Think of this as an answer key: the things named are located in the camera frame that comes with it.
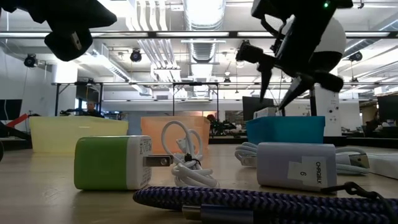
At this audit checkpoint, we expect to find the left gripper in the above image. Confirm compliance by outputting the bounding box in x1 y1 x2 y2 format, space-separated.
21 0 118 62

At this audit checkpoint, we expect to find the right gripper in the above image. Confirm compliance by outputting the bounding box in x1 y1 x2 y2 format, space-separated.
248 0 354 110

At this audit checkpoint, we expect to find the white charger with label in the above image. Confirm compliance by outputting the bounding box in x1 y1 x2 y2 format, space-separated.
240 142 338 192

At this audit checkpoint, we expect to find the white cable with usb plug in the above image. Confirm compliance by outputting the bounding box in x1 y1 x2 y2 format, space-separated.
234 141 371 175

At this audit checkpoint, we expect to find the green and white charger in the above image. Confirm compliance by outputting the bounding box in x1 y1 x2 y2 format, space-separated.
73 134 174 191

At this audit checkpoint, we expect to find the teal plastic bin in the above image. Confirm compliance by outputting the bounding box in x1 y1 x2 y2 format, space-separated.
245 116 326 146

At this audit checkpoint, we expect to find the yellow translucent plastic bin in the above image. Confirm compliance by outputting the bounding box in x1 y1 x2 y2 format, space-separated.
29 116 129 154

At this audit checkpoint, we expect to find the orange translucent plastic bin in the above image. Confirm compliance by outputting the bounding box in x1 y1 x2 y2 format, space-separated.
140 116 211 156

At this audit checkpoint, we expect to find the white globe lamp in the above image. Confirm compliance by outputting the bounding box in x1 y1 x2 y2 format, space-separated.
281 17 348 118

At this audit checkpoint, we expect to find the black computer monitor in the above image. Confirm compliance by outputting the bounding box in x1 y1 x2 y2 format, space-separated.
242 96 276 122

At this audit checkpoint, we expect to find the black flat monitor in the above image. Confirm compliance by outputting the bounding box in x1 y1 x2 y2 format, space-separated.
0 99 23 121

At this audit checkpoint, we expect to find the dark computer monitor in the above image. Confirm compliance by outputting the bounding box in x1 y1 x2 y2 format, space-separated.
377 95 398 123

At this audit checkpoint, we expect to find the black ceiling camera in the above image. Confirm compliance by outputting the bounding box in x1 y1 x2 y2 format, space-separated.
235 39 251 62
129 49 143 63
348 50 363 62
24 53 39 68

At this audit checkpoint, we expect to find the black workstation frame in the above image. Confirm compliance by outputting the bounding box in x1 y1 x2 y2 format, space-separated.
54 81 104 118
172 82 220 121

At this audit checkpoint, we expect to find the red strap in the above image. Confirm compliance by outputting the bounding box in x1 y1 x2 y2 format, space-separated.
6 113 29 128

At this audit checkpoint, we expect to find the silver ventilation duct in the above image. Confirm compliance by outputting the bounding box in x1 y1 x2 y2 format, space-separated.
183 0 227 97

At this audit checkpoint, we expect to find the thin black cord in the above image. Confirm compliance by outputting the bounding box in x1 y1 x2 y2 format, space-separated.
322 182 398 224

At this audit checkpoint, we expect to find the purple braided cable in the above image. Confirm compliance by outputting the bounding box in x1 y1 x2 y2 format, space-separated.
132 185 398 224

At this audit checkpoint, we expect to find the white coiled cable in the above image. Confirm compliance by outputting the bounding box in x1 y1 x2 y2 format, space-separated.
160 120 220 189

